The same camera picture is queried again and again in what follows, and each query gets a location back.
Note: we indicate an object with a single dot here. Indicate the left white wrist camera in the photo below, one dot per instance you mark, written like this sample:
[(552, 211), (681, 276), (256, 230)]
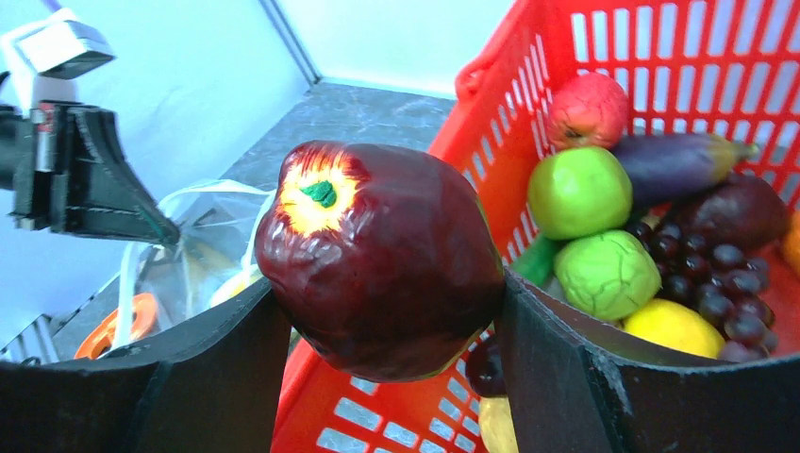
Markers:
[(45, 57)]

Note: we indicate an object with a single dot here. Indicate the dark red plum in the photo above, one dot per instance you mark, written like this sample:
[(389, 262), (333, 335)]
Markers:
[(381, 258)]

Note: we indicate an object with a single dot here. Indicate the green wrinkled cabbage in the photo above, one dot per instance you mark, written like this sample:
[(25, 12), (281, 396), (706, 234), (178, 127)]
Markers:
[(608, 275)]

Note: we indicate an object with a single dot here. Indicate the orange pumpkin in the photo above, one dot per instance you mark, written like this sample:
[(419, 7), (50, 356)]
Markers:
[(789, 247)]

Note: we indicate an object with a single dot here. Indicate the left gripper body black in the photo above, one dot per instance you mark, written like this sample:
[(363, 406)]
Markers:
[(32, 163)]

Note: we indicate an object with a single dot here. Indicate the purple eggplant top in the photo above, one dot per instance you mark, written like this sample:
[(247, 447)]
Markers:
[(663, 168)]

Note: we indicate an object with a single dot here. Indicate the dark eggplant lower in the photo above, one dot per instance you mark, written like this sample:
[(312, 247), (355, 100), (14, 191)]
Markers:
[(484, 371)]

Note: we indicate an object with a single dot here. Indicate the green apple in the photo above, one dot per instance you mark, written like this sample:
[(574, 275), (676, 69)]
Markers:
[(579, 192)]

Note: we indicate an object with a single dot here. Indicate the green cucumber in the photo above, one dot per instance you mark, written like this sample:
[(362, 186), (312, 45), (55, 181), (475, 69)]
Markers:
[(536, 264)]

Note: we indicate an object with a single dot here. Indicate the clear dotted zip top bag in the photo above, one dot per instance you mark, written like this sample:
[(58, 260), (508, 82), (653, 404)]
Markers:
[(213, 261)]

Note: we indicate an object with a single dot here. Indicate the small yellow fruit low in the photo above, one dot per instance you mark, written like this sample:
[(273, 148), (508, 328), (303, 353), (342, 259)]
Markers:
[(496, 425)]

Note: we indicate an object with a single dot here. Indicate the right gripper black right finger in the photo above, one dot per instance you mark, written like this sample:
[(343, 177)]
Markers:
[(578, 385)]

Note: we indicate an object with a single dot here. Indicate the orange letter e toy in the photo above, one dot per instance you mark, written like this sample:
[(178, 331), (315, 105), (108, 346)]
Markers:
[(99, 341)]

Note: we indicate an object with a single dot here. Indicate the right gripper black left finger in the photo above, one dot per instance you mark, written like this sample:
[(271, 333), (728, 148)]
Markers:
[(209, 384)]

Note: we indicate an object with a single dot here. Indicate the red apple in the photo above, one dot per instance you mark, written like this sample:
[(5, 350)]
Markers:
[(588, 110)]

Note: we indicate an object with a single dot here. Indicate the red plastic basket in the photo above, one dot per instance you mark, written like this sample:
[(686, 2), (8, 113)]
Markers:
[(723, 66)]

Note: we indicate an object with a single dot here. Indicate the yellow lemon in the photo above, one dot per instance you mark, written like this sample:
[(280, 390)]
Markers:
[(672, 325)]

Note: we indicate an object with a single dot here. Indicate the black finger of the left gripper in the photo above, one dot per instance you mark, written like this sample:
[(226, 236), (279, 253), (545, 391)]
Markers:
[(96, 194)]

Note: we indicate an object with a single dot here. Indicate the dark purple grape bunch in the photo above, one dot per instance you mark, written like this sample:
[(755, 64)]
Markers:
[(718, 281)]

